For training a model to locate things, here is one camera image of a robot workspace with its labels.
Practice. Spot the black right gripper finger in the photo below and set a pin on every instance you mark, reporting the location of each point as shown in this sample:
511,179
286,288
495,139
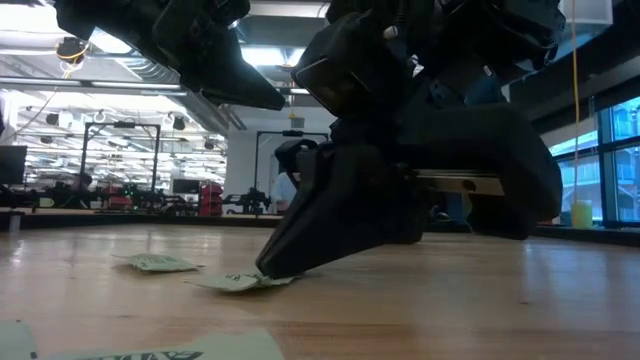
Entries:
345,210
530,175

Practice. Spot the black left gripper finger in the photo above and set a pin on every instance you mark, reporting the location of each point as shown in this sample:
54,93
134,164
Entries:
240,85

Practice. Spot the green stevia sweetener packet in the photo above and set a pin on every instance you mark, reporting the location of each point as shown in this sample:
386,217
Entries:
15,342
200,350
160,262
235,282

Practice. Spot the black background robot arm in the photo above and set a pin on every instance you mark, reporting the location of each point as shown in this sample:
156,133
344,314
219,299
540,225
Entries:
70,197
145,200
250,200

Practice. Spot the yellow-green plastic container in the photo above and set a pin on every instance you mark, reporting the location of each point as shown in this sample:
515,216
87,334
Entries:
582,215

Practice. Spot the long ceiling tube light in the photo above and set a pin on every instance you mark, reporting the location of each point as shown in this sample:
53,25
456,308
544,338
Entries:
100,85

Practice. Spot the black computer monitor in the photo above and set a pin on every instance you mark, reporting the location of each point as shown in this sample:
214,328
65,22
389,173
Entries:
12,165
186,186

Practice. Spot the red tool cabinet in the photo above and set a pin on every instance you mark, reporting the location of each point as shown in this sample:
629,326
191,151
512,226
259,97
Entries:
211,200

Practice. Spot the white ceiling ventilation unit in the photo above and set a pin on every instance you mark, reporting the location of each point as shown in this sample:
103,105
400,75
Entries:
590,12

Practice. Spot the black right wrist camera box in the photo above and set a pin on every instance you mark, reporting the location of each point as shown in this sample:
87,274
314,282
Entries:
340,75

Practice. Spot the black window frame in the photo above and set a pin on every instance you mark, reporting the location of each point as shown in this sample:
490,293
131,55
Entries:
606,165

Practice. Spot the black robot station frame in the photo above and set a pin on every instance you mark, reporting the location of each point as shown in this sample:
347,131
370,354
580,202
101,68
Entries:
256,160
122,124

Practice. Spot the black table edge rail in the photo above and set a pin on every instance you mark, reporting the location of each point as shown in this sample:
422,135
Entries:
150,220

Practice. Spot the silver metal post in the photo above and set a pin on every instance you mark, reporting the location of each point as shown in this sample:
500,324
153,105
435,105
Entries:
15,225

